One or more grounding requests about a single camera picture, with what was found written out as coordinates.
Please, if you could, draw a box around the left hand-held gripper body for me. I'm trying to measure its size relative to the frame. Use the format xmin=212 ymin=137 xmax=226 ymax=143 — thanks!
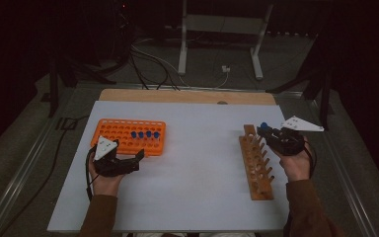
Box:
xmin=93 ymin=134 xmax=137 ymax=178

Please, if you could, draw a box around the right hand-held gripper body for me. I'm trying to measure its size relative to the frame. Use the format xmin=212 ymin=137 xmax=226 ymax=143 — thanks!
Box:
xmin=269 ymin=115 xmax=326 ymax=157

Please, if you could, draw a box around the orange plastic test tube rack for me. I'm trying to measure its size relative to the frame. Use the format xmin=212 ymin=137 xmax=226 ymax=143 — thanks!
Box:
xmin=90 ymin=118 xmax=167 ymax=157

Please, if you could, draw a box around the wooden test tube rack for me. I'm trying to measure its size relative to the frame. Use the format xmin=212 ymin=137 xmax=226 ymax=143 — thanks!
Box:
xmin=238 ymin=123 xmax=275 ymax=201

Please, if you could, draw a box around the person's right hand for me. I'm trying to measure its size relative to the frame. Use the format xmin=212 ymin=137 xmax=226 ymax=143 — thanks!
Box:
xmin=276 ymin=141 xmax=312 ymax=183

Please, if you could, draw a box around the person's left hand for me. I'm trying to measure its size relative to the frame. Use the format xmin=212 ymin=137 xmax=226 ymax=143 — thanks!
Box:
xmin=88 ymin=163 xmax=125 ymax=198

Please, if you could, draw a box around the black tripod stand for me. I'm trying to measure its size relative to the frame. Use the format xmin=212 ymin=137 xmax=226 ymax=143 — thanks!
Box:
xmin=265 ymin=53 xmax=335 ymax=130
xmin=47 ymin=53 xmax=117 ymax=119

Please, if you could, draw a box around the white metal stand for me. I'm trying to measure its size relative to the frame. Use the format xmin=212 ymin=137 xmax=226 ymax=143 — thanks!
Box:
xmin=177 ymin=0 xmax=274 ymax=81

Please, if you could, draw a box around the right hand-held gripper cable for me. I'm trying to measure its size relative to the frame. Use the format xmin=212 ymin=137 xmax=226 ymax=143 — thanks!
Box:
xmin=304 ymin=139 xmax=318 ymax=181

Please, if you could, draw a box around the hand-held gripper cable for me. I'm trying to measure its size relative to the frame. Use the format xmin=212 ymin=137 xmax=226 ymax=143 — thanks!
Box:
xmin=304 ymin=139 xmax=318 ymax=181
xmin=84 ymin=154 xmax=95 ymax=201

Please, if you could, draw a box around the left hand-held gripper cable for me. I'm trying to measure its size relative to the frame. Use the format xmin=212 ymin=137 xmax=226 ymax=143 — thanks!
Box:
xmin=84 ymin=154 xmax=95 ymax=201

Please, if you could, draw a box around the black metal floor bracket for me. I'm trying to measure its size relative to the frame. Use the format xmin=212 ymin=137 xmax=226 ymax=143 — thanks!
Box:
xmin=55 ymin=117 xmax=79 ymax=131

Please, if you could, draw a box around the long black floor cable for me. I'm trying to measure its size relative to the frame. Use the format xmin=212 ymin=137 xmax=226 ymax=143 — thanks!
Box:
xmin=0 ymin=114 xmax=92 ymax=237

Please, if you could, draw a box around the black floor cable bundle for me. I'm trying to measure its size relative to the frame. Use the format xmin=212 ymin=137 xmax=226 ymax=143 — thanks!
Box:
xmin=127 ymin=42 xmax=181 ymax=92

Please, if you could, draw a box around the white floor cable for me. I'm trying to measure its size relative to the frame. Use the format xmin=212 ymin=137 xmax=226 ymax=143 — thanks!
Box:
xmin=131 ymin=43 xmax=231 ymax=90

